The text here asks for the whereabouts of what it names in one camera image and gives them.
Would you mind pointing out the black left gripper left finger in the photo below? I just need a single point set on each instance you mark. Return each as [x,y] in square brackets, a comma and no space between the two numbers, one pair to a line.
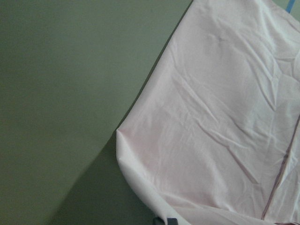
[157,221]

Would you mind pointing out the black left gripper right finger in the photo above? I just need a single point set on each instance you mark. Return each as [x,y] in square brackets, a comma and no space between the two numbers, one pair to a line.
[172,221]

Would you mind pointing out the pink t-shirt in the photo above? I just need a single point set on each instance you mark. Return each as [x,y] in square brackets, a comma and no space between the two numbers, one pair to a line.
[214,137]

